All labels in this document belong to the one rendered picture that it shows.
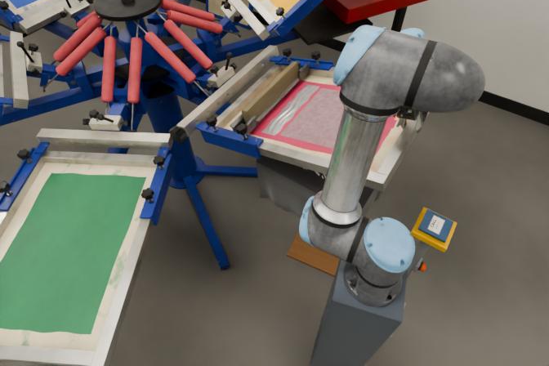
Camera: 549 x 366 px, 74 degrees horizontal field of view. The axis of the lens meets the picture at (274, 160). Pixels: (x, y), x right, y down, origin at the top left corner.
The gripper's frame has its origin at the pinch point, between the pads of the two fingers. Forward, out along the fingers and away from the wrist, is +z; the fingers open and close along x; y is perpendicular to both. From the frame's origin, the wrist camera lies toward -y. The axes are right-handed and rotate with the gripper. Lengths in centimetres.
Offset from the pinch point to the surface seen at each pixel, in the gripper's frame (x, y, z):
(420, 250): 9, 14, 51
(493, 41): -8, -200, 71
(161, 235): -146, 47, 90
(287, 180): -44, 22, 23
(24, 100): -141, 62, -27
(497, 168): 18, -130, 135
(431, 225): 12.2, 12.9, 33.2
